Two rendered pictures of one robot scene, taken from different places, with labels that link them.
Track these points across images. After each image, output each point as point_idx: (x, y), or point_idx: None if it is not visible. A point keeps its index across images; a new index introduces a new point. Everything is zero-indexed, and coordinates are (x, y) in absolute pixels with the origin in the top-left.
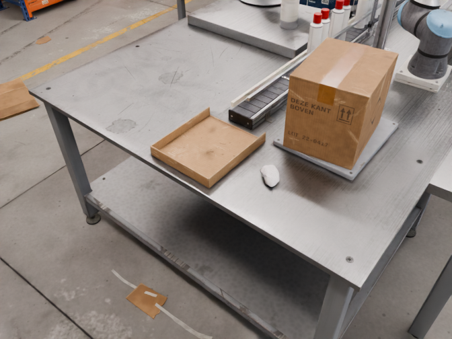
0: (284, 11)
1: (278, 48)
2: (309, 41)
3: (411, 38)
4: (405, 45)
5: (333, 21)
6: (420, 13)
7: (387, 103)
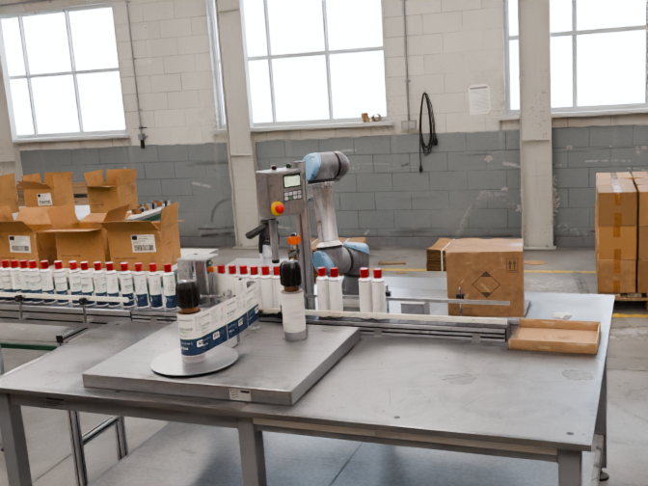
0: (304, 317)
1: (352, 339)
2: (384, 296)
3: None
4: None
5: (340, 288)
6: (343, 251)
7: None
